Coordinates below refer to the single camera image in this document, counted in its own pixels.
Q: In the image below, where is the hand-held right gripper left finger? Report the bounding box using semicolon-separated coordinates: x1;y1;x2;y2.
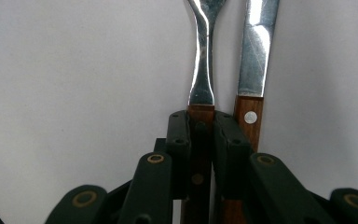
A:
165;109;191;201

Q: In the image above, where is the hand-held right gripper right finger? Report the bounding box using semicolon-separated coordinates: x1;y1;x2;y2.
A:
213;111;256;202

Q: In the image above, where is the wooden handled fork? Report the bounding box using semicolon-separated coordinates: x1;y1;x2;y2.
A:
180;0;230;224

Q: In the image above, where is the wooden handled knife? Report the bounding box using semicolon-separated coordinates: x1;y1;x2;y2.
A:
220;0;282;224

